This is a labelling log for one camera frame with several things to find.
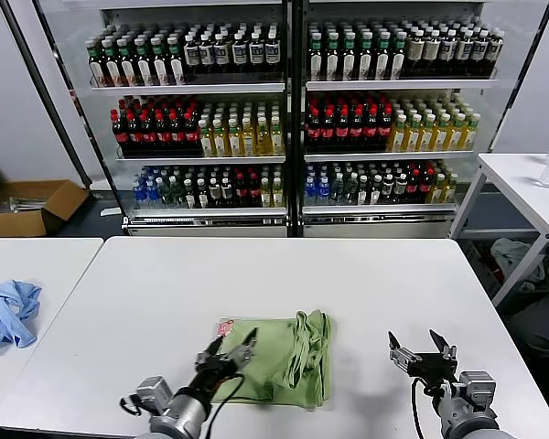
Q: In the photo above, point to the yellow juice bottle green cap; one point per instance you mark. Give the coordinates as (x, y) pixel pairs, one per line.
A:
(441, 136)
(397, 137)
(456, 136)
(470, 135)
(427, 137)
(412, 137)

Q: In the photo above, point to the green-cap dark tea bottle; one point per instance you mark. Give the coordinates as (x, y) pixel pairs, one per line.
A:
(331, 61)
(397, 61)
(347, 61)
(96, 68)
(365, 61)
(315, 61)
(127, 68)
(381, 61)
(112, 68)
(177, 68)
(161, 68)
(144, 68)

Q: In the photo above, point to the light green polo shirt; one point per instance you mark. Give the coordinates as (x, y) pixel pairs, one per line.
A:
(274, 356)

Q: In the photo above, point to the crumpled light blue garment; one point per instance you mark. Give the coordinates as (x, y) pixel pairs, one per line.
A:
(0, 320)

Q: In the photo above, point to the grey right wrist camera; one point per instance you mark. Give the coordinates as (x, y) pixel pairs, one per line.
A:
(478, 388)

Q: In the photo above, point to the white-cap tan-label dark bottle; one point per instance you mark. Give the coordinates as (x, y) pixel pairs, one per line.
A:
(430, 51)
(414, 52)

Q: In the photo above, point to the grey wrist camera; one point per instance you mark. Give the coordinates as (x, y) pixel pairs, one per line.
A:
(153, 393)
(478, 388)

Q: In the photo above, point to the small yellow drink bottle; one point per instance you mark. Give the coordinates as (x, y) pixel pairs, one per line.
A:
(265, 194)
(449, 191)
(278, 194)
(437, 192)

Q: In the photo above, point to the silver metal parts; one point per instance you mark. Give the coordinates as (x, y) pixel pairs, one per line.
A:
(25, 203)

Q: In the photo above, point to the small red-cap cola bottle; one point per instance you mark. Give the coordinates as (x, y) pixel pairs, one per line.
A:
(254, 192)
(240, 192)
(412, 187)
(424, 186)

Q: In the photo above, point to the small dark bottle tan label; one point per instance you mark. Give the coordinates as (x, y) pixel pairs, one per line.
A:
(399, 185)
(215, 192)
(387, 185)
(227, 192)

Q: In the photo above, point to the dark clothed person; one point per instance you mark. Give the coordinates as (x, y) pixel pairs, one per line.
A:
(544, 334)

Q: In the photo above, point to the small blue drink bottle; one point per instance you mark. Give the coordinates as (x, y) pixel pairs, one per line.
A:
(140, 194)
(309, 192)
(152, 194)
(323, 192)

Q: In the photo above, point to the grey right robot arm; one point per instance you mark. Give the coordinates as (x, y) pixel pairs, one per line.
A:
(462, 423)

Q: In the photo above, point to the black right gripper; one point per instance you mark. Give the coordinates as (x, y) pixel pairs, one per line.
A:
(432, 366)

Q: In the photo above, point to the small white flat object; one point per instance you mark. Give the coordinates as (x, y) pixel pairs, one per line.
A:
(110, 212)

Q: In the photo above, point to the black-framed glass cabinet door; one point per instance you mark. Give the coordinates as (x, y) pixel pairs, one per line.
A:
(517, 46)
(57, 91)

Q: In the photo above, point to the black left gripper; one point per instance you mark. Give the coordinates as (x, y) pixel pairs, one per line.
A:
(212, 368)

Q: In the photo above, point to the white beverage display cabinet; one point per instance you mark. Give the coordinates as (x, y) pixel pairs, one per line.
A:
(201, 87)
(393, 84)

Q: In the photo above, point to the yellow tea bottle white label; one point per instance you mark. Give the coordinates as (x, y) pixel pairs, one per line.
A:
(205, 142)
(276, 142)
(218, 142)
(262, 142)
(233, 142)
(248, 142)

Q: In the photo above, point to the grey crumpled cloth pile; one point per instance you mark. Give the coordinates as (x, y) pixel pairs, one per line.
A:
(508, 256)

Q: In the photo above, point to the white side table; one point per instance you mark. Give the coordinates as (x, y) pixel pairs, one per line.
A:
(512, 174)

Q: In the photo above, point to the small clear green bottle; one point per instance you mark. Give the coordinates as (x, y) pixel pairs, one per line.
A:
(164, 194)
(336, 189)
(177, 194)
(350, 189)

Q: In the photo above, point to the small dark bottle white label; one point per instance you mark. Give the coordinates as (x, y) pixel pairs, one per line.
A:
(190, 196)
(202, 196)
(374, 194)
(362, 194)

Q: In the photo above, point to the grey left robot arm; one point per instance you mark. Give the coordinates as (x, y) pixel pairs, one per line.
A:
(187, 411)

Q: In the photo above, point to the white-cap blue-label dark bottle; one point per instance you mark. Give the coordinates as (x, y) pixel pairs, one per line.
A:
(271, 54)
(220, 55)
(478, 49)
(495, 49)
(238, 54)
(446, 50)
(462, 50)
(255, 54)
(191, 56)
(206, 55)

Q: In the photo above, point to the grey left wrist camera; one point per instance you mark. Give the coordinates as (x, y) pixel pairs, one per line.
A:
(153, 393)

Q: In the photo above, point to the open cardboard box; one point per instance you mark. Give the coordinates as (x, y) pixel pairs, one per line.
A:
(59, 201)

